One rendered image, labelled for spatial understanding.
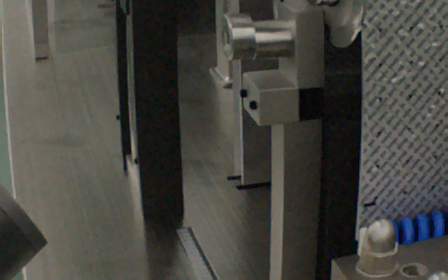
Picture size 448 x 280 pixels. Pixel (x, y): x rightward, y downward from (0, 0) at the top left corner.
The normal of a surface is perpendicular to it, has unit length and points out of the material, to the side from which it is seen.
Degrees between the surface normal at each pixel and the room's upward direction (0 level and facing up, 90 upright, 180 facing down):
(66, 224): 0
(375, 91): 90
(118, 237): 0
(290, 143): 90
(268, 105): 90
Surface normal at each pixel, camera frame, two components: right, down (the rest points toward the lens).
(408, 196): 0.25, 0.36
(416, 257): -0.03, -0.93
